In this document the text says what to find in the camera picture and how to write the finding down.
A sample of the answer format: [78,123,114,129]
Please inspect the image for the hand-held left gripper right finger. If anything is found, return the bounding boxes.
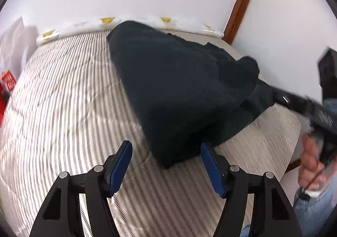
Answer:
[200,142,303,237]

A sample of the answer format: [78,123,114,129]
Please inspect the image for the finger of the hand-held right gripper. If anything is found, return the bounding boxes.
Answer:
[269,86,316,118]

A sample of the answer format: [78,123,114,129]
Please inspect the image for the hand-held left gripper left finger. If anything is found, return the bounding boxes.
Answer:
[29,140,133,237]

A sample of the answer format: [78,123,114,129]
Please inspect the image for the black sweatshirt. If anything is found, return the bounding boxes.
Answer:
[106,20,279,169]

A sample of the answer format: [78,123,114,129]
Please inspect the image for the person's right hand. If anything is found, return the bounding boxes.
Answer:
[297,132,329,192]

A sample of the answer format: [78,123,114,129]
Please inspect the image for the striped bed mattress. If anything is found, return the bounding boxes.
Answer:
[0,29,302,237]

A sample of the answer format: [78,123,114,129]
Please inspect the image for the person's blue jeans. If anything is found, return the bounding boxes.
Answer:
[239,179,337,237]

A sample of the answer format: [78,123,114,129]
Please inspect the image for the brown wooden door trim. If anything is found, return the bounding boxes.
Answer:
[222,0,261,45]

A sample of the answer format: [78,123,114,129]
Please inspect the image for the red paper bag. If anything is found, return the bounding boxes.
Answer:
[0,92,8,124]

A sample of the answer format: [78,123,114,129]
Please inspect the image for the white pillow with yellow ducks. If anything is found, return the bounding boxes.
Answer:
[36,16,224,44]

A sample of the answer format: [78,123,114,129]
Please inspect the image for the white Miniso plastic bag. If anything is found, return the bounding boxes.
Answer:
[0,16,37,90]

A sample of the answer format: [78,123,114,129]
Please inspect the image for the wooden bed frame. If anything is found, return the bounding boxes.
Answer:
[286,159,302,173]

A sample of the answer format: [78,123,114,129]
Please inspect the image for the black cable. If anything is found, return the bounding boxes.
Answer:
[293,165,322,204]

